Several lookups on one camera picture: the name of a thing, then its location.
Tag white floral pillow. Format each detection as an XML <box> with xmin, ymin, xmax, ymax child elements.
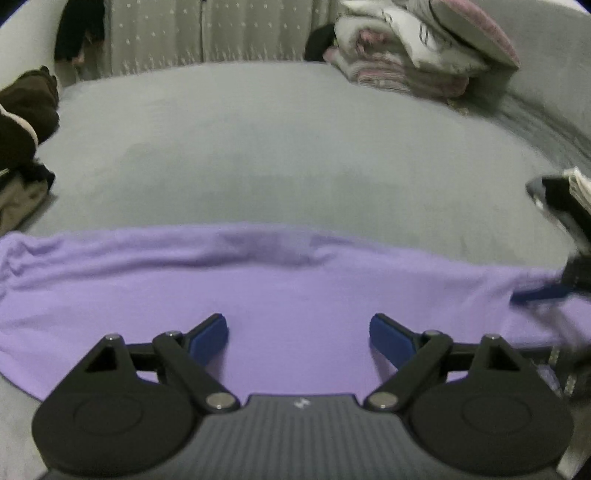
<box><xmin>341</xmin><ymin>1</ymin><xmax>489</xmax><ymax>77</ymax></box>

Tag black garment by curtain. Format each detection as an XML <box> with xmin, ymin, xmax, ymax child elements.
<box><xmin>304</xmin><ymin>23</ymin><xmax>335</xmax><ymax>62</ymax></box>

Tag grey quilted blanket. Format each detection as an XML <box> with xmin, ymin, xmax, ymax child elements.
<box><xmin>465</xmin><ymin>0</ymin><xmax>590</xmax><ymax>175</ymax></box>

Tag folded floral quilt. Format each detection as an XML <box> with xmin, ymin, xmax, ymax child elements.
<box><xmin>322</xmin><ymin>16</ymin><xmax>469</xmax><ymax>100</ymax></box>

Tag black hanging coat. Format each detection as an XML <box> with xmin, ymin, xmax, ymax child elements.
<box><xmin>54</xmin><ymin>0</ymin><xmax>105</xmax><ymax>62</ymax></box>

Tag black and beige jacket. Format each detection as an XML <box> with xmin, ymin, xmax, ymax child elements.
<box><xmin>1</xmin><ymin>66</ymin><xmax>59</xmax><ymax>235</ymax></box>

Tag purple pants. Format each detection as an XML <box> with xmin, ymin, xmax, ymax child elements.
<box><xmin>1</xmin><ymin>225</ymin><xmax>590</xmax><ymax>399</ymax></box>

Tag grey dotted curtain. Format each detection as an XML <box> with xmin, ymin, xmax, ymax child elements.
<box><xmin>103</xmin><ymin>0</ymin><xmax>339</xmax><ymax>76</ymax></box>

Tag pink grey pillow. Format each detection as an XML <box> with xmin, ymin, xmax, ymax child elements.
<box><xmin>429</xmin><ymin>0</ymin><xmax>521</xmax><ymax>68</ymax></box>

